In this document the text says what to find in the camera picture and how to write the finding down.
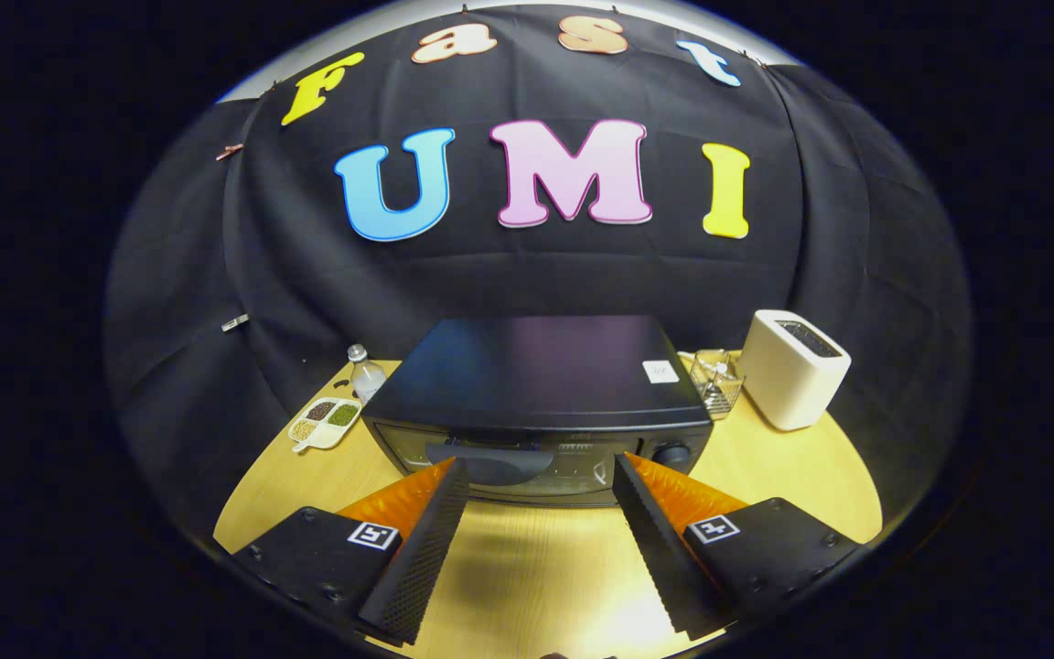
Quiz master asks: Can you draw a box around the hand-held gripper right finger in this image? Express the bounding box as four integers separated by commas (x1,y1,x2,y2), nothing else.
612,451,862,642

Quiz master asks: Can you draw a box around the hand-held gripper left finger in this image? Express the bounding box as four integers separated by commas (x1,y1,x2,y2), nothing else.
232,458,471,646

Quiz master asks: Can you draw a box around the black toaster oven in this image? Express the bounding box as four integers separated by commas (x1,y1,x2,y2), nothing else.
360,316,714,507

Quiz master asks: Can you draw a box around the white toaster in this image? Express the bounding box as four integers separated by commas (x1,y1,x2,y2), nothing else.
737,309,853,431

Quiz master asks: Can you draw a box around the white divided bean dish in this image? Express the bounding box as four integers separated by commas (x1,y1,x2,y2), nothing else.
289,396,363,454

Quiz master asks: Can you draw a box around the clear plastic bottle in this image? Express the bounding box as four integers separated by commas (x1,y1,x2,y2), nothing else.
347,344,388,404

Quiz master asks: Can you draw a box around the clear wire basket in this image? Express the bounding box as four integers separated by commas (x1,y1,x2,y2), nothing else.
687,348,746,420

